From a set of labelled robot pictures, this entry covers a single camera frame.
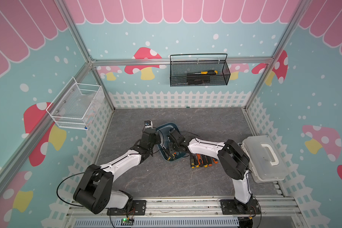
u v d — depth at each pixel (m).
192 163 0.89
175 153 0.92
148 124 0.77
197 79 0.87
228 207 0.74
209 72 0.91
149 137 0.66
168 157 0.90
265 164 0.78
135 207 0.73
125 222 0.73
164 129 0.92
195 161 0.90
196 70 0.94
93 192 0.42
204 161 0.89
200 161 0.88
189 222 1.69
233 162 0.51
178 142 0.72
